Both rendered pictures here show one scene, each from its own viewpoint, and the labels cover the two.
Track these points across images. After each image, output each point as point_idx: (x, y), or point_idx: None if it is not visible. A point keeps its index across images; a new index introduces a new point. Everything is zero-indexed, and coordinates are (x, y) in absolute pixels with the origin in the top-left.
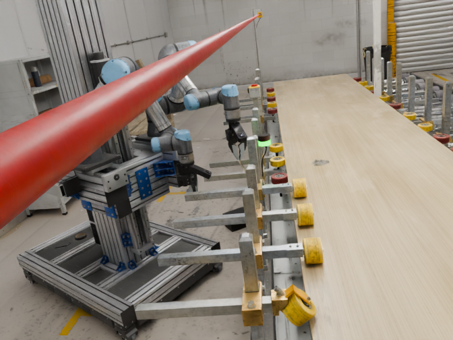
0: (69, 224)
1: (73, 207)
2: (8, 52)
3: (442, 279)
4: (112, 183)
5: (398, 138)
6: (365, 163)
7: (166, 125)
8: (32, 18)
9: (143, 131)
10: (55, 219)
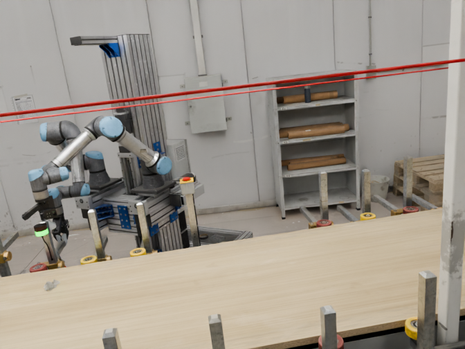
0: (264, 227)
1: (297, 217)
2: (307, 67)
3: None
4: (79, 203)
5: (92, 342)
6: (20, 316)
7: (73, 181)
8: (357, 32)
9: (428, 178)
10: (273, 218)
